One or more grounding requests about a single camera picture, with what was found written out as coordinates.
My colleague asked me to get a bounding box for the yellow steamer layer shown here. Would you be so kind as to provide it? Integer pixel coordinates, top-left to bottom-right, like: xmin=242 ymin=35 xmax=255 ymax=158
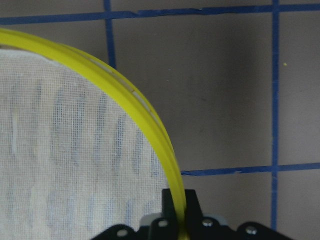
xmin=0 ymin=28 xmax=187 ymax=240

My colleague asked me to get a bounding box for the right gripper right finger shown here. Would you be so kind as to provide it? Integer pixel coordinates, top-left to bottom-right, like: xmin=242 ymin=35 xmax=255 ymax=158
xmin=185 ymin=189 xmax=206 ymax=240

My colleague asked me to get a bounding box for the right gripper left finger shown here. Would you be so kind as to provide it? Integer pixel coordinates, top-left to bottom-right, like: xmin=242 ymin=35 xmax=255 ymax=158
xmin=148 ymin=188 xmax=179 ymax=240

